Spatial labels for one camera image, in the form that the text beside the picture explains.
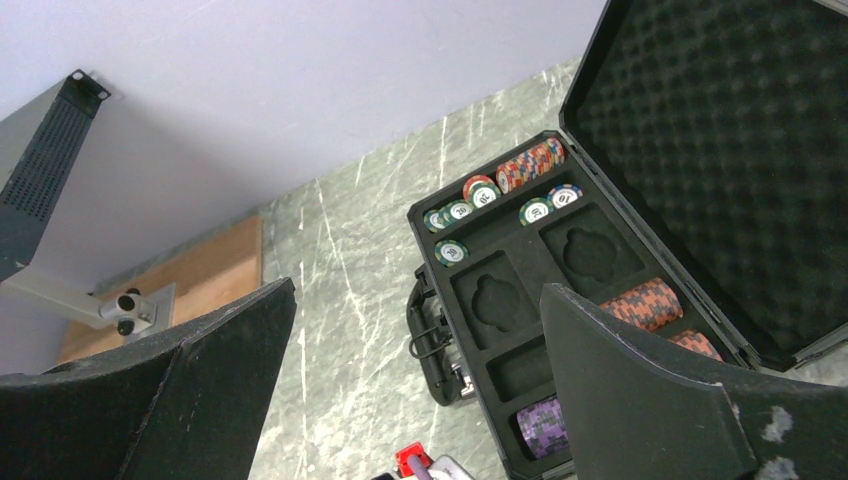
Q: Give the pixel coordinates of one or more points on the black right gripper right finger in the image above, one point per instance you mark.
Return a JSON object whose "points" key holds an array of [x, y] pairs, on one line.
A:
{"points": [[637, 406]]}

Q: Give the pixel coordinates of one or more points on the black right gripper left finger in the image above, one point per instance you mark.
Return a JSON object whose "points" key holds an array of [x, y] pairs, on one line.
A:
{"points": [[189, 402]]}

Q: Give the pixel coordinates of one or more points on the purple chip stack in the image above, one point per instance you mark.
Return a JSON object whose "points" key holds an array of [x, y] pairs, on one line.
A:
{"points": [[542, 428]]}

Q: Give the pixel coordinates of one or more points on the orange chip stack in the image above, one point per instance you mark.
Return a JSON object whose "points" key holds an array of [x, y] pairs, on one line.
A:
{"points": [[649, 306], [697, 342]]}

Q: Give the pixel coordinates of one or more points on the black poker case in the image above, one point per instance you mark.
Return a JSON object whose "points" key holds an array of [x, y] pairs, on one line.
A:
{"points": [[706, 145]]}

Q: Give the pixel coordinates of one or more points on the wooden board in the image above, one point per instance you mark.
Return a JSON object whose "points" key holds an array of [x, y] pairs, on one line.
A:
{"points": [[208, 272]]}

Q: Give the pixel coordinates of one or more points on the mixed red chip stack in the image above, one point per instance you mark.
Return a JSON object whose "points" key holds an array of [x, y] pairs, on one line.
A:
{"points": [[539, 160]]}

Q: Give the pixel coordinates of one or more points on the grey rack server unit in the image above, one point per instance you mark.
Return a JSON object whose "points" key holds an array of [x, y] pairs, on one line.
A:
{"points": [[40, 143]]}

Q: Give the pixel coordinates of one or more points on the metal stand bracket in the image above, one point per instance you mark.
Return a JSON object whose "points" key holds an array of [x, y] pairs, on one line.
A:
{"points": [[131, 314]]}

